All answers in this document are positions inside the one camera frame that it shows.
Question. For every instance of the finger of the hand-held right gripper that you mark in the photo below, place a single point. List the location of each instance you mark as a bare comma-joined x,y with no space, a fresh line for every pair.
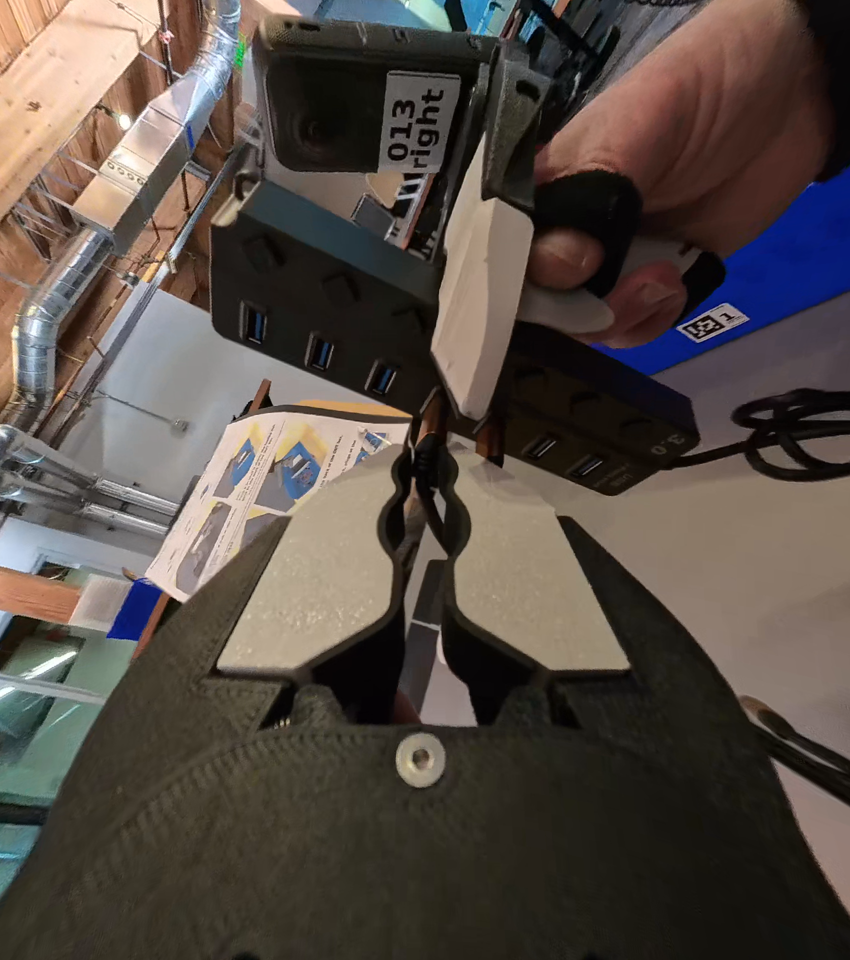
477,300

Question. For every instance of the grey electrical box conduit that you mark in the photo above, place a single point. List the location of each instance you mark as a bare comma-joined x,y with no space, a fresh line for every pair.
179,425

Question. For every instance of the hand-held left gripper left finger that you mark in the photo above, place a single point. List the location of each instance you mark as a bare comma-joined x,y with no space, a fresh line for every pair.
312,577

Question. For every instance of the white marker tag sticker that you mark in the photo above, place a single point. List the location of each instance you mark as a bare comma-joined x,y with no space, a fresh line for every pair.
711,322

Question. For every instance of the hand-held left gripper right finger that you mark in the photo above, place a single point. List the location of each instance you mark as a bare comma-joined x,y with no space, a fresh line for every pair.
537,577

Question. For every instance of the wooden edged desk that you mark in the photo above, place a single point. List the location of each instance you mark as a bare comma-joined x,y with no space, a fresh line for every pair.
264,394

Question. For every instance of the silver ventilation duct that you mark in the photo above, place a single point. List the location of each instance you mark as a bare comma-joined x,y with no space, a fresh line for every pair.
147,165

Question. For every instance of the white foam block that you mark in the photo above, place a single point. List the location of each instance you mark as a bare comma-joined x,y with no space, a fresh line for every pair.
102,600

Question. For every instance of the grey wall pipes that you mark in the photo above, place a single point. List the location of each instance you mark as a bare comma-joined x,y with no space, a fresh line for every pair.
95,504

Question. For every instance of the person's right hand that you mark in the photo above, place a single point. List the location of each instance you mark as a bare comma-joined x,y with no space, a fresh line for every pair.
695,135

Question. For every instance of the small blue panel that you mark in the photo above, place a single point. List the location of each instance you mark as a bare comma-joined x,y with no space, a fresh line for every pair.
136,609

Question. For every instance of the wooden ceiling beam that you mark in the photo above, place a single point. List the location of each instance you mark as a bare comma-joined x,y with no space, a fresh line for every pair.
12,592

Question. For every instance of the black usb hub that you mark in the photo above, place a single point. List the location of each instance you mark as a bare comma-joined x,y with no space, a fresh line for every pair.
320,270

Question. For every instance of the blue plastic bin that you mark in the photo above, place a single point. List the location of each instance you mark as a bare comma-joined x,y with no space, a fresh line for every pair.
807,247

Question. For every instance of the printed instruction sheet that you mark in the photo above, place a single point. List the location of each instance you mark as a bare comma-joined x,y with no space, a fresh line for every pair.
245,487

